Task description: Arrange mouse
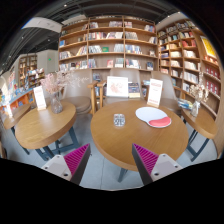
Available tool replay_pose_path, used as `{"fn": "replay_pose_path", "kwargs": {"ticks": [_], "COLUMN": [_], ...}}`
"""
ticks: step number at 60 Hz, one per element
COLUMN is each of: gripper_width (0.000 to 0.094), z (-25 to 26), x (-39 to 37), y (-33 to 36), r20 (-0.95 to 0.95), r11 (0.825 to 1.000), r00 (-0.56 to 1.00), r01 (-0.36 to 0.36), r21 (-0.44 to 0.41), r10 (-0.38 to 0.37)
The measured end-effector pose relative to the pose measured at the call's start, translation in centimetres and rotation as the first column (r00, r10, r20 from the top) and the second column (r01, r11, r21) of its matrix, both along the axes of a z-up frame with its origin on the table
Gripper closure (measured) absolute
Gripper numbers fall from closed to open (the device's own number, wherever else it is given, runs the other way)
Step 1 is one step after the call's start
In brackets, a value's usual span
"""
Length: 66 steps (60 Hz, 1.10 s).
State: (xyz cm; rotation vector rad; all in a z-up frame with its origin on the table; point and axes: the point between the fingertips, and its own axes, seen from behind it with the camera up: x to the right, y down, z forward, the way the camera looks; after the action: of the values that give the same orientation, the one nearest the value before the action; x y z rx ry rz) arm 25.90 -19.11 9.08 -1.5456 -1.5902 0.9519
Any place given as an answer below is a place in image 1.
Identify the wooden armchair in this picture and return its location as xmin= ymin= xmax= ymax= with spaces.
xmin=62 ymin=69 xmax=98 ymax=115
xmin=97 ymin=68 xmax=145 ymax=107

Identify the armchair right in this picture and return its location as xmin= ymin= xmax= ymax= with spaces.
xmin=151 ymin=71 xmax=181 ymax=116

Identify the glass vase with dried flowers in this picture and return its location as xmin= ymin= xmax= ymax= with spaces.
xmin=190 ymin=72 xmax=209 ymax=117

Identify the glass vase with pink flowers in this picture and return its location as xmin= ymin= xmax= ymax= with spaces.
xmin=40 ymin=71 xmax=70 ymax=114

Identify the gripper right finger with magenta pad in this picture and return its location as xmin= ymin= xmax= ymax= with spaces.
xmin=132 ymin=144 xmax=182 ymax=185

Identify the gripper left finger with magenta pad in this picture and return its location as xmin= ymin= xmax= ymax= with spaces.
xmin=42 ymin=144 xmax=91 ymax=185

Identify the right wooden bookshelf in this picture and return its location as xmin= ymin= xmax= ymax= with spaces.
xmin=157 ymin=19 xmax=221 ymax=118

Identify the wooden armchair left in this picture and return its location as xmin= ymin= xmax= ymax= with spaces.
xmin=62 ymin=69 xmax=98 ymax=115

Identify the wooden right table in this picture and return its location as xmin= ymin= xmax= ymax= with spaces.
xmin=181 ymin=108 xmax=218 ymax=161

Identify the white and red mouse pad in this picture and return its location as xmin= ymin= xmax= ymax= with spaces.
xmin=135 ymin=107 xmax=172 ymax=128

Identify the far left bookshelf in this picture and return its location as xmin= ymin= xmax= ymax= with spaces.
xmin=19 ymin=54 xmax=45 ymax=90

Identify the white picture board with red drawing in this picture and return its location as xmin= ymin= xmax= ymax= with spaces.
xmin=106 ymin=76 xmax=128 ymax=98

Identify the round wooden left table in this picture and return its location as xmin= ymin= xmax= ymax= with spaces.
xmin=15 ymin=102 xmax=79 ymax=161

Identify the white sign on table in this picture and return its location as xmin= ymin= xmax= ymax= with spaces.
xmin=147 ymin=78 xmax=163 ymax=107
xmin=34 ymin=86 xmax=46 ymax=110

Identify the wooden armchair centre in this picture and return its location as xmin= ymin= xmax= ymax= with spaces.
xmin=97 ymin=68 xmax=145 ymax=107

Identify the white sign on left table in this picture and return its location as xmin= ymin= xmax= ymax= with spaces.
xmin=34 ymin=86 xmax=46 ymax=110

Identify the white sign on centre table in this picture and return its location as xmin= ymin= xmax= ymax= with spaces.
xmin=147 ymin=78 xmax=163 ymax=107

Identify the large wooden bookshelf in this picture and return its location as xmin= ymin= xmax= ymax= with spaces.
xmin=58 ymin=15 xmax=159 ymax=76

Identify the dark book on chair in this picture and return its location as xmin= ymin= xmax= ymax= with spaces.
xmin=128 ymin=83 xmax=140 ymax=98

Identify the transparent computer mouse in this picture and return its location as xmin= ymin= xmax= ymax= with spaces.
xmin=114 ymin=114 xmax=125 ymax=127

